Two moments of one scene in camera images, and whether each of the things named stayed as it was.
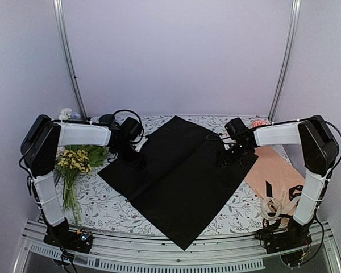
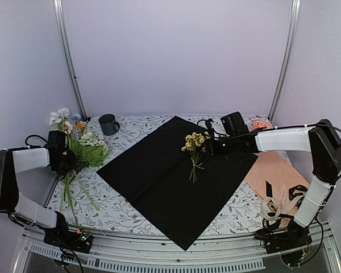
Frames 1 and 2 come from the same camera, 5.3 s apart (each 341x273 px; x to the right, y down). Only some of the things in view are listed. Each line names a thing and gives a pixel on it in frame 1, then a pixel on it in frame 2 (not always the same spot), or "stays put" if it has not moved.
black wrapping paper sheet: x=183 y=181 stays put
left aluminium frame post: x=58 y=7 stays put
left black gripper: x=137 y=162 → x=74 y=161
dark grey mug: x=107 y=119 stays put
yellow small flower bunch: x=78 y=158 → x=195 y=143
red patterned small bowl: x=258 y=123 stays put
